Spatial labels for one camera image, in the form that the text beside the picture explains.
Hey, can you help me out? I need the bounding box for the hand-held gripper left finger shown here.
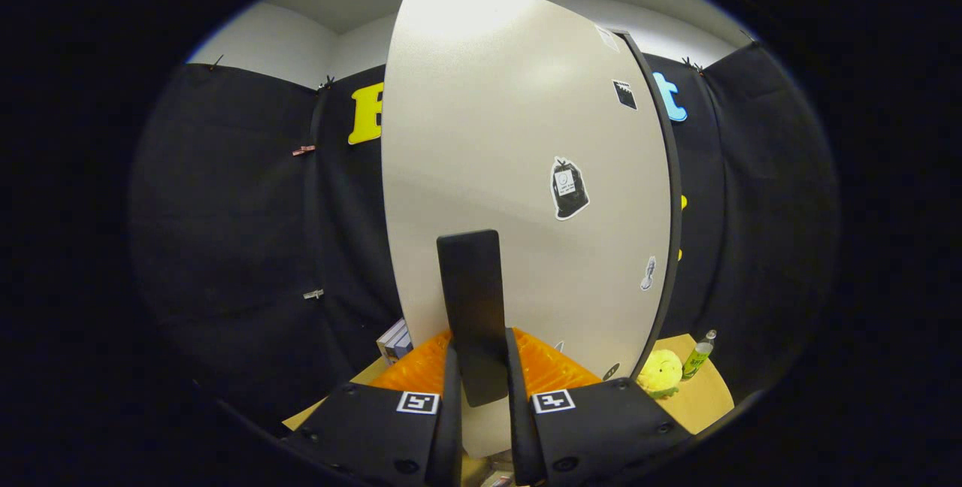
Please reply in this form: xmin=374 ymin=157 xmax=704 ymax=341
xmin=280 ymin=329 xmax=464 ymax=487

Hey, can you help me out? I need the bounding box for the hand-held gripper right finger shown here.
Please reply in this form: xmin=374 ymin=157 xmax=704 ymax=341
xmin=504 ymin=327 xmax=692 ymax=487

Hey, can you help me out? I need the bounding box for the black door handle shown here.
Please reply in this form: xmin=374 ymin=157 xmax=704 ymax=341
xmin=437 ymin=229 xmax=510 ymax=408

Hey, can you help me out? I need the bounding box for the grey shoe cabinet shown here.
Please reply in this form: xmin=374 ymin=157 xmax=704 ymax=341
xmin=613 ymin=29 xmax=685 ymax=384

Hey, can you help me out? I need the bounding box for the beige shoe cabinet door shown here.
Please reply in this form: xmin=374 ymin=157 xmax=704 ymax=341
xmin=381 ymin=0 xmax=672 ymax=459

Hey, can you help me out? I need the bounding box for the blue book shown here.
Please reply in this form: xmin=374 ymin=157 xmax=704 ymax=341
xmin=385 ymin=318 xmax=414 ymax=360

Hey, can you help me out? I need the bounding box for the yellow pineapple plush toy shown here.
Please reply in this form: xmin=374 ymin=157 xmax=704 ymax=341
xmin=636 ymin=349 xmax=684 ymax=400

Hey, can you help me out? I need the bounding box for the green drink bottle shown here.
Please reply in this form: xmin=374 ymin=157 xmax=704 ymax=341
xmin=681 ymin=329 xmax=718 ymax=382

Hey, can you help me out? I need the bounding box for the black backdrop cloth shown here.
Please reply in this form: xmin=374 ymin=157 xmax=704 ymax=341
xmin=128 ymin=40 xmax=839 ymax=428

